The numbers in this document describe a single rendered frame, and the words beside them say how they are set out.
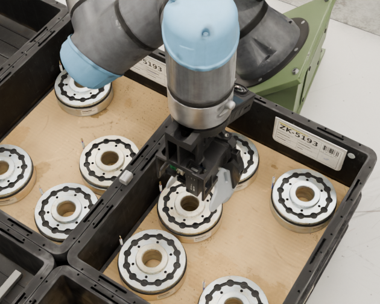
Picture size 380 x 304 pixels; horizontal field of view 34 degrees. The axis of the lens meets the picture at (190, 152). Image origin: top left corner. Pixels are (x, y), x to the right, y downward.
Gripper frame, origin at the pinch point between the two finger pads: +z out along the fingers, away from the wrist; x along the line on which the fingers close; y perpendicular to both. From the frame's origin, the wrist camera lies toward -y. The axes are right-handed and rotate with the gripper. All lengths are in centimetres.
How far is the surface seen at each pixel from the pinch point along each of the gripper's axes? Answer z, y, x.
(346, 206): 1.5, -8.0, 18.4
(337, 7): 95, -147, -28
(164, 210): 8.7, 3.1, -6.0
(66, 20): 1.5, -17.0, -39.9
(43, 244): 1.5, 19.6, -15.0
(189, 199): 9.4, -0.9, -4.0
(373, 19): 95, -149, -13
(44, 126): 11.5, -1.2, -34.6
